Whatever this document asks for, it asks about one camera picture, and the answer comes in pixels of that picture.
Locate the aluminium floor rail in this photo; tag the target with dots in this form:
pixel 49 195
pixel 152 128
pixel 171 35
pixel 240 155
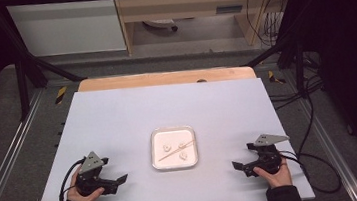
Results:
pixel 334 152
pixel 10 150

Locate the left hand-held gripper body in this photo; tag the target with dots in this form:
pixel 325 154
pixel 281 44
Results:
pixel 90 163

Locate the light wooden desk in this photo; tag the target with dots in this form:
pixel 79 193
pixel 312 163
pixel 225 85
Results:
pixel 183 4

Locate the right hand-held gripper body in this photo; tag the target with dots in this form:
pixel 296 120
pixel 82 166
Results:
pixel 268 158

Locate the yellow black striped tape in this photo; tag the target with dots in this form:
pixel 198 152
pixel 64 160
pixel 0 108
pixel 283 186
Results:
pixel 61 95
pixel 275 77

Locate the white board table cover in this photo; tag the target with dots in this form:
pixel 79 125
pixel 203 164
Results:
pixel 128 119

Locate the person's right hand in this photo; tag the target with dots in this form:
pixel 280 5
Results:
pixel 280 178

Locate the wooden table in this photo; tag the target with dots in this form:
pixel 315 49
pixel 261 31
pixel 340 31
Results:
pixel 164 78

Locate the office chair base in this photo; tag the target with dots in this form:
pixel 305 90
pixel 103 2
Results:
pixel 161 23

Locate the white cabinet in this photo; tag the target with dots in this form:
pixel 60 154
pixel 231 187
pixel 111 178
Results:
pixel 68 28

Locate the person's left hand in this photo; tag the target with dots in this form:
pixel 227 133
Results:
pixel 82 198

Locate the thin wooden skewer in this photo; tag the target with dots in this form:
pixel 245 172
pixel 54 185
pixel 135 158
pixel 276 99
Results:
pixel 176 150

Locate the square white tray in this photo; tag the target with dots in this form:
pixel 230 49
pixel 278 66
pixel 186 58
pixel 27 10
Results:
pixel 173 133

